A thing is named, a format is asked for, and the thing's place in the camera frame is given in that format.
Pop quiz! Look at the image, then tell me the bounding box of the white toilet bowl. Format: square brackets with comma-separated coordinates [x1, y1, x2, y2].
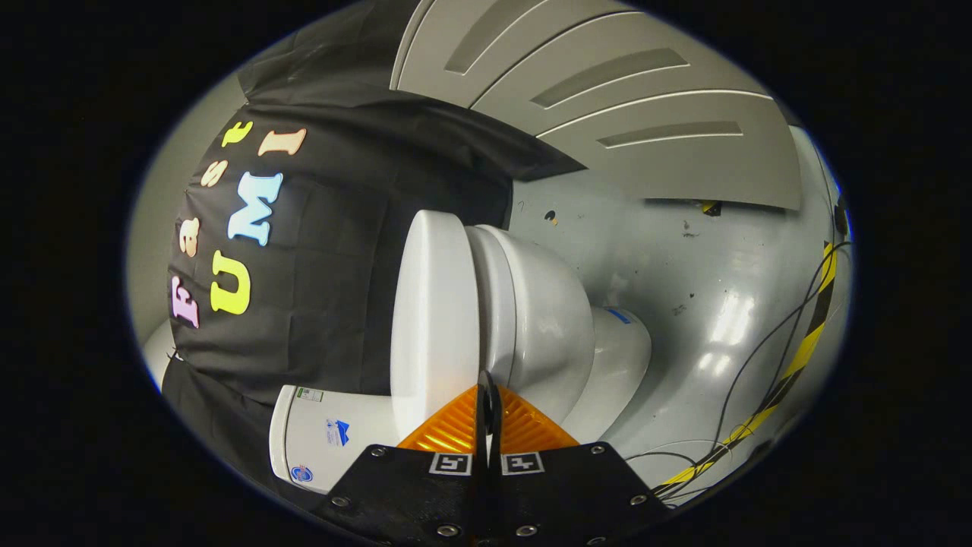
[497, 228, 652, 445]

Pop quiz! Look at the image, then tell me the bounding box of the white toilet lid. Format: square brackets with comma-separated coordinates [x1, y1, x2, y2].
[390, 210, 481, 443]

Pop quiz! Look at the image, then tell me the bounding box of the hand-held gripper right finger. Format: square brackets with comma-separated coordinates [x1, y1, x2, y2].
[490, 371, 673, 547]

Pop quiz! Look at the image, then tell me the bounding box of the grey drawer cabinet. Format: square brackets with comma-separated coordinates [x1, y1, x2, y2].
[390, 0, 804, 211]

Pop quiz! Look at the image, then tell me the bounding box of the black floor cable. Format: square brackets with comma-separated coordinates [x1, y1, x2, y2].
[626, 242, 851, 502]

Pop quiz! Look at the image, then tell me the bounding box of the black backdrop cloth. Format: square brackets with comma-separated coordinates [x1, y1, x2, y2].
[162, 0, 585, 510]

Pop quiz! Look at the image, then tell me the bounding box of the white toilet seat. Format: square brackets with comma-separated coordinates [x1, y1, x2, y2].
[465, 224, 519, 390]

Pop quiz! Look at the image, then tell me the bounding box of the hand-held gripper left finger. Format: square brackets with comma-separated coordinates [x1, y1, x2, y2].
[315, 371, 491, 547]

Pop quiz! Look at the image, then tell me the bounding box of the yellow black hazard tape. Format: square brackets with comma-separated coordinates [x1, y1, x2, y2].
[657, 242, 838, 491]

